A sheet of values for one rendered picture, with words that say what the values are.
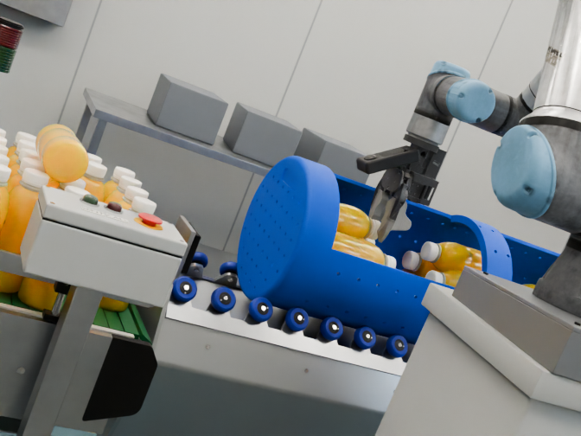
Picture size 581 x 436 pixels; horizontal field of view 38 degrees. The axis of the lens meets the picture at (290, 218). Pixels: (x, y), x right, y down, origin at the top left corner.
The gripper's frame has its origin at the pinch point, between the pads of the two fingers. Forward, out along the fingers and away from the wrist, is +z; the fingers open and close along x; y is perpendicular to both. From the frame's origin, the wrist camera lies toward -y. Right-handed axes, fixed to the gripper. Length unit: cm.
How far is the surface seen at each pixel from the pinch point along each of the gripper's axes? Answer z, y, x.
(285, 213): 1.4, -21.0, -4.2
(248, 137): 13, 59, 250
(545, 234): 11, 308, 312
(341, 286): 9.5, -9.5, -13.2
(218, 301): 18.8, -29.6, -10.8
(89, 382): 33, -49, -22
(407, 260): 4.4, 13.3, 5.2
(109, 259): 10, -56, -33
